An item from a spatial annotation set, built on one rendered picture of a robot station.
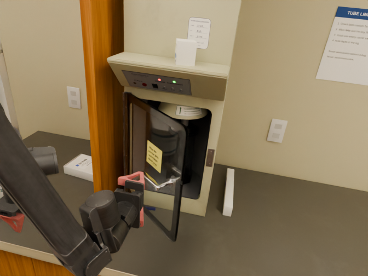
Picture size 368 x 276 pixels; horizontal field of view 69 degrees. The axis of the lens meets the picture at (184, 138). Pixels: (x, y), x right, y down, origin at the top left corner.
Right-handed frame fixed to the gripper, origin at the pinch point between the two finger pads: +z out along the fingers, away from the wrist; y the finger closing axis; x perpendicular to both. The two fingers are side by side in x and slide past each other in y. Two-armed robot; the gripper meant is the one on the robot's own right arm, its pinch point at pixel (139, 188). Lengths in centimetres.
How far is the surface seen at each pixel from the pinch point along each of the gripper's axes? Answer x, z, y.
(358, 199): -84, 55, -25
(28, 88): 87, 65, -1
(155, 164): -1.5, 9.2, 2.6
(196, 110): -9.8, 26.5, 15.2
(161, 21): 2.3, 21.7, 41.4
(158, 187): -5.1, 0.8, 1.2
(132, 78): 8.1, 15.0, 26.1
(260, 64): -31, 65, 26
